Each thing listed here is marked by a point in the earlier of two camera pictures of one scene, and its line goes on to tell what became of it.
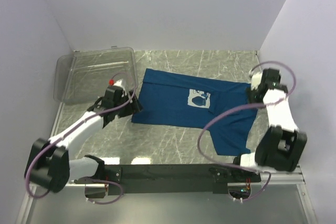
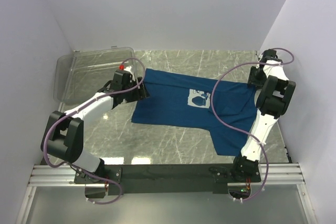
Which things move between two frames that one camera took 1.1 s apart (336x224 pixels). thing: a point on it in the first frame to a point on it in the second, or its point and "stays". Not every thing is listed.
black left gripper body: x=125 y=110 to x=135 y=94
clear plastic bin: x=82 y=76 stays
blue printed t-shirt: x=172 y=100 stays
